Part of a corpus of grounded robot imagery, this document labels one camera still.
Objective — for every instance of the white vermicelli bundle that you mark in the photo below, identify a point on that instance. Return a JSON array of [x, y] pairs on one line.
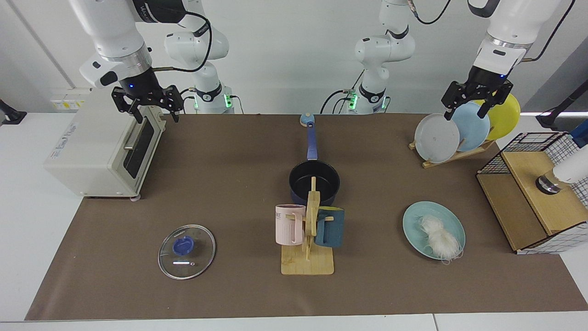
[[438, 236]]

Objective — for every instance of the glass lid with blue knob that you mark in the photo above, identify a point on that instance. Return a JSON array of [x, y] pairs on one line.
[[202, 257]]

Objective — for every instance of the yellow plate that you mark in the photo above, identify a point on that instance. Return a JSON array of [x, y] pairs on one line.
[[505, 115]]

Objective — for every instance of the light blue plate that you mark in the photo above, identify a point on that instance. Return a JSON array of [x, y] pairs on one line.
[[473, 131]]

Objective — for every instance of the pale grey plate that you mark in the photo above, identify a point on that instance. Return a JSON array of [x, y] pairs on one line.
[[436, 138]]

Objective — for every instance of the wooden plate rack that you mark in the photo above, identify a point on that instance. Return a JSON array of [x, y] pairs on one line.
[[459, 156]]

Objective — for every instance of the light green plate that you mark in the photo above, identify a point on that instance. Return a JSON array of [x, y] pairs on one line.
[[415, 225]]

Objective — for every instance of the pale toaster oven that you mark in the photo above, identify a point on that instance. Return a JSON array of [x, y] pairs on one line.
[[92, 147]]

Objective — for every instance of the blue plastic piece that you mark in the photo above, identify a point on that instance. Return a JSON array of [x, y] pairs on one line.
[[581, 139]]

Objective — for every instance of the white cylindrical device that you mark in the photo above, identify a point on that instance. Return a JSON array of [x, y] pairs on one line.
[[572, 170]]

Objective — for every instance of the black clamp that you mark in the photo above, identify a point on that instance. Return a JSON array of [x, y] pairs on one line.
[[11, 115]]

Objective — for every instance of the small blue round thing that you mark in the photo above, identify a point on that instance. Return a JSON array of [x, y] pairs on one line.
[[307, 120]]

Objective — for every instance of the pink cup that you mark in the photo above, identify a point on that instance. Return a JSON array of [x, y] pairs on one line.
[[289, 227]]

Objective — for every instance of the dark teal cup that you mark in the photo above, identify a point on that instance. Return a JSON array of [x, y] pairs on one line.
[[333, 230]]

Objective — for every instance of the brown table cloth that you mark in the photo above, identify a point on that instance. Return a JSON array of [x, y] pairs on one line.
[[229, 276]]

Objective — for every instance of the wooden cup stand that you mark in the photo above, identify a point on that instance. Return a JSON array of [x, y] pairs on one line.
[[308, 264]]

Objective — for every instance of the white wall socket strip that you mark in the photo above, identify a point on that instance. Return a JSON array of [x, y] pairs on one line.
[[69, 102]]

